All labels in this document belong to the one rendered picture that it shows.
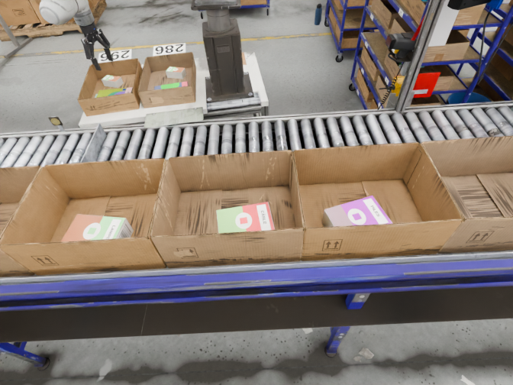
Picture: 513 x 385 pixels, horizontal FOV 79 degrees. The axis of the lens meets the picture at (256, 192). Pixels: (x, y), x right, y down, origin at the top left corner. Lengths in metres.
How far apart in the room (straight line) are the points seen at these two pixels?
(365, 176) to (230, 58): 0.93
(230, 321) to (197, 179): 0.49
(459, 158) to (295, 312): 0.74
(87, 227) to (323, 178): 0.76
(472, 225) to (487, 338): 1.16
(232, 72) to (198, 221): 0.94
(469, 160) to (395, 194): 0.26
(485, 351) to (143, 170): 1.77
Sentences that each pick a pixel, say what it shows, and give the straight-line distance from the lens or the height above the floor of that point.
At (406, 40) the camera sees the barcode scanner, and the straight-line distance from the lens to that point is 1.58.
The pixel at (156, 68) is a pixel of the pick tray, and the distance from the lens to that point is 2.13.
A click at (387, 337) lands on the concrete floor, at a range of 1.85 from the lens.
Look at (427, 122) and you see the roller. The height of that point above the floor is 0.74.
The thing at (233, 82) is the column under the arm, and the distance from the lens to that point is 1.74.
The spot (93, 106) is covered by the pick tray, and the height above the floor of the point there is 0.80.
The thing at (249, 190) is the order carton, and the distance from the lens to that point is 1.07.
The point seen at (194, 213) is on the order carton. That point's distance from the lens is 1.04.
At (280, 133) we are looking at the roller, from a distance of 1.50.
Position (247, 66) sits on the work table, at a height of 0.75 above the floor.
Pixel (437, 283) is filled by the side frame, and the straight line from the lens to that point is 1.10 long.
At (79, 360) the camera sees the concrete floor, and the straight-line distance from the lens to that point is 2.00.
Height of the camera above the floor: 1.70
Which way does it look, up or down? 50 degrees down
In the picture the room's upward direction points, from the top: 5 degrees counter-clockwise
